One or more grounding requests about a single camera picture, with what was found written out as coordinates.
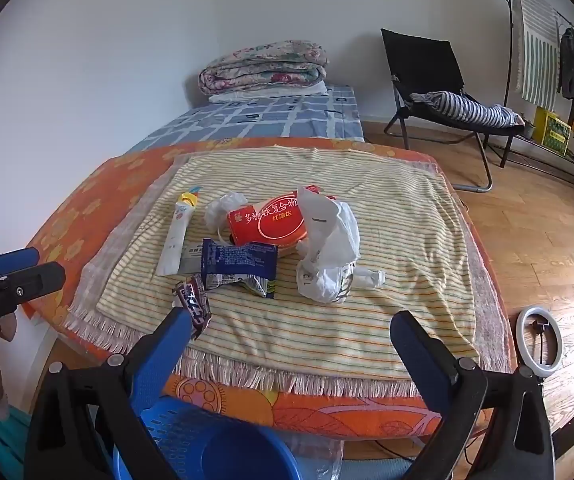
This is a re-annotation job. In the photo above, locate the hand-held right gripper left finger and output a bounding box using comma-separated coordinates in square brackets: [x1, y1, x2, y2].
[23, 305, 195, 480]

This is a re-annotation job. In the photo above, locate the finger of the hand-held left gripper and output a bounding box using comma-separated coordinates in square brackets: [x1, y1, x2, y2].
[0, 261, 66, 321]
[0, 247, 41, 286]

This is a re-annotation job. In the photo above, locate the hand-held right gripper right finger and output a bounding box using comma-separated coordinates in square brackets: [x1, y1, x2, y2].
[389, 310, 556, 480]

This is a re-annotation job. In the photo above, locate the dark purple candy wrapper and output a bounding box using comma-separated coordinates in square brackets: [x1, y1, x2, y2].
[173, 274, 213, 342]

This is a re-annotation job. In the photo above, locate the small grey white box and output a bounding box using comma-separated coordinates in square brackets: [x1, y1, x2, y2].
[179, 246, 205, 275]

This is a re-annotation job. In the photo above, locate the white tube with yellow cap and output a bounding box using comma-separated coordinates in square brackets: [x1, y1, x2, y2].
[156, 186, 202, 277]

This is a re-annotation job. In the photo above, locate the blue snack wrapper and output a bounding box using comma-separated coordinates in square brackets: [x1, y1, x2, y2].
[199, 238, 280, 301]

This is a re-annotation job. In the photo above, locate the blue plastic basket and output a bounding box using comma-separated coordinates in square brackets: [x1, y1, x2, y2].
[112, 395, 303, 480]

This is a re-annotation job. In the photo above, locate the white tissue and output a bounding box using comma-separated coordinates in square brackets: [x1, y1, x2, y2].
[204, 192, 249, 233]

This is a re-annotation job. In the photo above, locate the white plastic bag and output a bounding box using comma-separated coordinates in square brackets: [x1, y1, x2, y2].
[294, 186, 360, 305]

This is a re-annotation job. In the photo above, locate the red cardboard box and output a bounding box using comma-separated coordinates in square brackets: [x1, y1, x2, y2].
[226, 186, 325, 248]

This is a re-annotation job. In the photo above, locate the striped yellow fringed cloth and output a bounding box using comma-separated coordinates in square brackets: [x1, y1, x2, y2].
[62, 150, 512, 401]

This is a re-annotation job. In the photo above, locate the teal cloth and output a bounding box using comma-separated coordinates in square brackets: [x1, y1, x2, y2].
[0, 407, 35, 468]

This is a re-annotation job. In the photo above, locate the clear plastic sheet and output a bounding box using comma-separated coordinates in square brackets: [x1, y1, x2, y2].
[287, 435, 344, 480]

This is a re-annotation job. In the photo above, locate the black rectangular object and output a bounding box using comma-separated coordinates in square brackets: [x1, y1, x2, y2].
[554, 417, 574, 456]

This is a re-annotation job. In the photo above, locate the striped garment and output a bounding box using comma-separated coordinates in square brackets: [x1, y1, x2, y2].
[412, 91, 526, 129]

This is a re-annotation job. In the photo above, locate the yellow crate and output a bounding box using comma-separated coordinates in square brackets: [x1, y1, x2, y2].
[534, 107, 574, 157]

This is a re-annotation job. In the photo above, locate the blue checked bedsheet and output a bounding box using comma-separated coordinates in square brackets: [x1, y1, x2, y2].
[124, 84, 365, 153]

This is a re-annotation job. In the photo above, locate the folded white sheet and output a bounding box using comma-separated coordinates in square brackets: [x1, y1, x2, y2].
[208, 81, 328, 105]

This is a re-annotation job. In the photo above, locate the black folding chair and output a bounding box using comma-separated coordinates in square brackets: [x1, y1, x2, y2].
[381, 28, 526, 193]

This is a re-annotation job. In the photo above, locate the folded floral quilt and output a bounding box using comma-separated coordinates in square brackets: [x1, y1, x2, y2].
[198, 40, 329, 97]

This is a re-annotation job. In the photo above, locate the black metal clothes rack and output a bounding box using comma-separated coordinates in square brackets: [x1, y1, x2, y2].
[487, 0, 574, 201]

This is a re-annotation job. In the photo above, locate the green striped towel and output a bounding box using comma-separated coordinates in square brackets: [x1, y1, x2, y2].
[512, 0, 562, 108]

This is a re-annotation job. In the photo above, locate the white ring light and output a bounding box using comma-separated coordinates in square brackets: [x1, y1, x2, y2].
[516, 306, 564, 378]

